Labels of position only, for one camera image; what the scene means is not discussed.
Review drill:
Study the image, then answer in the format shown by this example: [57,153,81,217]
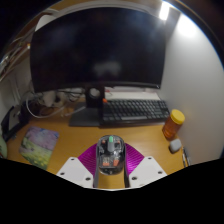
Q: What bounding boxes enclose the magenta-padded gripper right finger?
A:
[123,142,168,189]

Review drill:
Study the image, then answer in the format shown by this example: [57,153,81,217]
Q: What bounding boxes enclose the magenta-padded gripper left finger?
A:
[56,143,100,189]

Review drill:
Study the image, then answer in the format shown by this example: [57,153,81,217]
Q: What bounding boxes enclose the transparent computer mouse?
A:
[95,134,127,177]

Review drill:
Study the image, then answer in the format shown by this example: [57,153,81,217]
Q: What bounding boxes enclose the floral print mouse pad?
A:
[18,125,60,171]

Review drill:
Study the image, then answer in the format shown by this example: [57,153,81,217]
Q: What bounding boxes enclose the white earbuds case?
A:
[168,138,183,154]

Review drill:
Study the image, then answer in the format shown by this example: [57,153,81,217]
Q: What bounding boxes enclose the pens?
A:
[181,146,192,168]

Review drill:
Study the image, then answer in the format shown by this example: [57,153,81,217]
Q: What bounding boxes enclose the orange jar with yellow lid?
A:
[162,108,186,140]

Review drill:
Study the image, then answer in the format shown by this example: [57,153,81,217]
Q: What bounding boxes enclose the black keyboard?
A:
[99,98,171,127]

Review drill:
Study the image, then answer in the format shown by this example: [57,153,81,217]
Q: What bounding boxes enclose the white power strip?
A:
[39,90,68,108]

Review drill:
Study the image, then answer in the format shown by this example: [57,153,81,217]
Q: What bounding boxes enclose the black computer monitor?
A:
[29,6,167,128]

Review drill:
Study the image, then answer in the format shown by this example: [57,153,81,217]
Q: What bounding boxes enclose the white light bar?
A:
[158,0,171,22]

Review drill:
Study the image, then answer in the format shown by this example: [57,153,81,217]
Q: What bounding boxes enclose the white cable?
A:
[24,98,83,119]

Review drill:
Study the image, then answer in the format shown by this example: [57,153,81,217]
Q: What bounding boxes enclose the wooden wall shelf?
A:
[0,31,34,83]

